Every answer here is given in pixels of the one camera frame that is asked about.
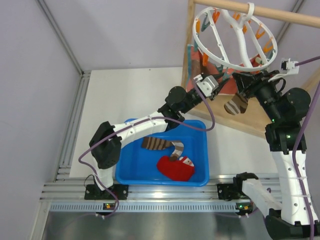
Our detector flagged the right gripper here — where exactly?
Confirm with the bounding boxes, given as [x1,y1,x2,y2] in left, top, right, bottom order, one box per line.
[232,69,282,122]

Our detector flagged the brown striped sock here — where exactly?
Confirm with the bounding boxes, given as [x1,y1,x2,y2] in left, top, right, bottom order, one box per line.
[141,136,184,162]
[224,93,249,116]

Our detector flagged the salmon pink cloth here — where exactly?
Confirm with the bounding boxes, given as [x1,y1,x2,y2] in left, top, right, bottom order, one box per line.
[186,44,263,97]

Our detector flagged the white round clip hanger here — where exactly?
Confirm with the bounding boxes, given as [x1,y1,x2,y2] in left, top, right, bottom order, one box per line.
[192,2,278,73]

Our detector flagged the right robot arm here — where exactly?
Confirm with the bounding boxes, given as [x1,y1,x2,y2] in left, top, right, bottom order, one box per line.
[233,71,320,240]

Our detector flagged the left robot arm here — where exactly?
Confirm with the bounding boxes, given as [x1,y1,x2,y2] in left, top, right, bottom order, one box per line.
[87,73,229,199]

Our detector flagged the wooden hanger stand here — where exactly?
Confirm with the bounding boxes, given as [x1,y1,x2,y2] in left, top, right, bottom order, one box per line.
[181,0,320,138]

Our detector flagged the red santa sock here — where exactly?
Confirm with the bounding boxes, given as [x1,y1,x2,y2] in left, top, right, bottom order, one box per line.
[156,156,196,182]

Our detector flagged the white base board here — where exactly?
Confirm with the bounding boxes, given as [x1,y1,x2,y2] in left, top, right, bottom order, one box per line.
[69,67,277,178]

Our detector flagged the blue plastic bin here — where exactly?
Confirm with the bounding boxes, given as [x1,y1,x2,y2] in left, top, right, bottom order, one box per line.
[115,120,210,187]

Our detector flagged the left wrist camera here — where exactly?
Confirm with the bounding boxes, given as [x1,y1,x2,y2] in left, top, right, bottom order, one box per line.
[193,74,217,97]

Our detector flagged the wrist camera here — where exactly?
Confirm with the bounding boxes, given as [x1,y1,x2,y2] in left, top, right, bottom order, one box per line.
[279,58,300,75]
[193,74,217,97]

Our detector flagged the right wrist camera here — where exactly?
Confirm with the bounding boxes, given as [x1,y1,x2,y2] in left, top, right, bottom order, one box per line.
[279,58,300,75]

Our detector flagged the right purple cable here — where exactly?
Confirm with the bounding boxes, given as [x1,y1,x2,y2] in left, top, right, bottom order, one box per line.
[264,55,320,240]

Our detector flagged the purple cable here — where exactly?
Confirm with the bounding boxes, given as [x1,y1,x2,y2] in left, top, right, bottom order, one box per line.
[264,55,320,240]
[78,77,216,220]

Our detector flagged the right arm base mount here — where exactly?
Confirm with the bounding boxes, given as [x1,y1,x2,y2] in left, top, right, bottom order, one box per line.
[216,183,248,202]

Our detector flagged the aluminium rail frame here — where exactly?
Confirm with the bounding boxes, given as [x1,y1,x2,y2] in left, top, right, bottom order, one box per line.
[29,0,320,240]

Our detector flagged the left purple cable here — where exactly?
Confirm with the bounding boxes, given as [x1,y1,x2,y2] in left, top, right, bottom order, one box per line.
[78,77,216,220]

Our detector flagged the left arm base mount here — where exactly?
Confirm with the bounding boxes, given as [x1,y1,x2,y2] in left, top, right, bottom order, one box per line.
[83,174,129,200]

